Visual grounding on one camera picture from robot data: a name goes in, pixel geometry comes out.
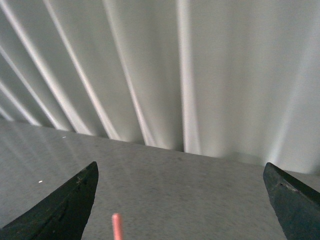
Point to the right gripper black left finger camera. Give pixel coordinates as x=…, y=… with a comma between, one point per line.
x=62, y=215

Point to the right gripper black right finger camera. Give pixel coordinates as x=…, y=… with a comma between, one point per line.
x=296, y=205

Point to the white pleated curtain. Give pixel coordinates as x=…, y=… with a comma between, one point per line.
x=233, y=79

